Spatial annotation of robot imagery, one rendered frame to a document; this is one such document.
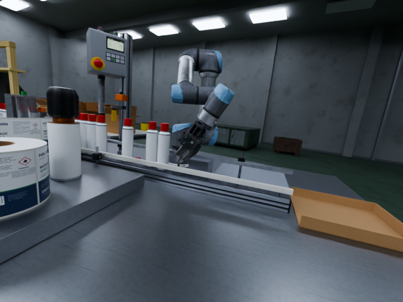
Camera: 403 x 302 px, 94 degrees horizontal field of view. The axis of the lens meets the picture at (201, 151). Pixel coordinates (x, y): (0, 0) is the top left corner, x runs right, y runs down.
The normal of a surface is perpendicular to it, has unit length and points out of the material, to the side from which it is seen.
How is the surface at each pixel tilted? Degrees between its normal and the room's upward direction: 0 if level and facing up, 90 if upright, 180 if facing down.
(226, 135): 90
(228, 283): 0
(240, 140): 90
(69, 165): 90
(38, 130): 90
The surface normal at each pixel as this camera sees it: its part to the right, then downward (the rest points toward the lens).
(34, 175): 0.99, 0.11
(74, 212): 0.94, 0.15
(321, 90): -0.47, 0.13
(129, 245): 0.10, -0.98
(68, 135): 0.79, 0.19
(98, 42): 0.59, 0.22
